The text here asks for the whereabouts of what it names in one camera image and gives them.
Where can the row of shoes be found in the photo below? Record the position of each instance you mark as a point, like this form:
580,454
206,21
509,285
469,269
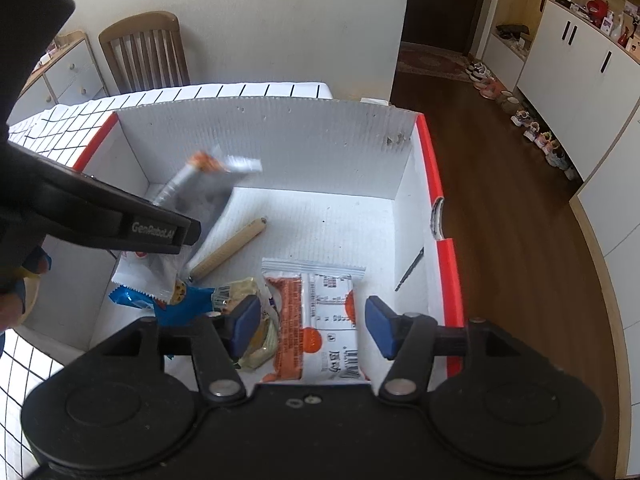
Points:
530,120

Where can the person's left forearm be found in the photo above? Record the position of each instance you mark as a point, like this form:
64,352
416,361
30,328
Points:
25,290

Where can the white lower cabinet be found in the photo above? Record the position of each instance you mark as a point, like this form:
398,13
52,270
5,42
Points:
575,75

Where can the blue snack packet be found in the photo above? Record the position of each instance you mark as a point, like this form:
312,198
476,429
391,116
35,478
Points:
180,307

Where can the clear egg yolk pastry packet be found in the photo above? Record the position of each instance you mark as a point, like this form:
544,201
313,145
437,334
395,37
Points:
265,345

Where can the black and white checked tablecloth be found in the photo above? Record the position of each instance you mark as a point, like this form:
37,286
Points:
50,120

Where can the wooden stick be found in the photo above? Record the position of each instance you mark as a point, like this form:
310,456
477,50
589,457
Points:
225,247

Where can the red cardboard box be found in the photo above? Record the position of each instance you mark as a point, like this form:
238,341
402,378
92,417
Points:
325,150

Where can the dark entrance door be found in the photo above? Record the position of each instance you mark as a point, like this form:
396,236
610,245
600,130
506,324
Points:
440,5

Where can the orange and white snack packet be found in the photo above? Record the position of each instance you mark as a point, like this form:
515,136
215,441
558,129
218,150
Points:
315,320

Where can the black screw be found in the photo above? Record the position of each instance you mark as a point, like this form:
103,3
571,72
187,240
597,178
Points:
409,270

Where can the wooden chair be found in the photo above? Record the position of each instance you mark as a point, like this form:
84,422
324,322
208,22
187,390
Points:
145,55

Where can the red and silver snack packet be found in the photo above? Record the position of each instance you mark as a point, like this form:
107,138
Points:
200,190

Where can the white cabinet with stickers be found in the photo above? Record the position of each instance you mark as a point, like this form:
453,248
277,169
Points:
620,285

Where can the patterned door rug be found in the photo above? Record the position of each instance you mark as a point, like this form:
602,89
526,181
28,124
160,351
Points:
430,60

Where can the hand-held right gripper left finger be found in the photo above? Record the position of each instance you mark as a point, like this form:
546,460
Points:
245,325

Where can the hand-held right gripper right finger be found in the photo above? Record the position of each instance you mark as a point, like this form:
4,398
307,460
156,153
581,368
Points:
381,325

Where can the white side cabinet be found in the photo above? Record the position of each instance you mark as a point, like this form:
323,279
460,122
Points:
70,72

